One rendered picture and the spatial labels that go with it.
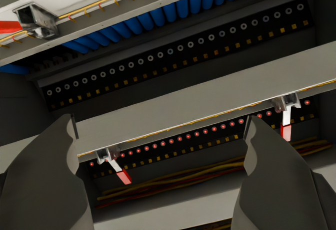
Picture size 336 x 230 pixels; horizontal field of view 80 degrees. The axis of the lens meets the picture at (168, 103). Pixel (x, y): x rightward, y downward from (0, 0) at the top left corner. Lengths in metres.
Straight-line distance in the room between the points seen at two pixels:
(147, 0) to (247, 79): 0.16
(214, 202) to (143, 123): 0.19
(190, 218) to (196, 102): 0.21
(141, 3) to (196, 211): 0.33
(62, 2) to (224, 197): 0.36
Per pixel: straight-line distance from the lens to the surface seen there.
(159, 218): 0.40
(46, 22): 0.29
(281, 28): 0.44
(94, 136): 0.31
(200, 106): 0.27
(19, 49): 0.35
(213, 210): 0.39
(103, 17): 0.29
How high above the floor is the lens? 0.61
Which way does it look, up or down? 21 degrees up
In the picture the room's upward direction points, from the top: 160 degrees clockwise
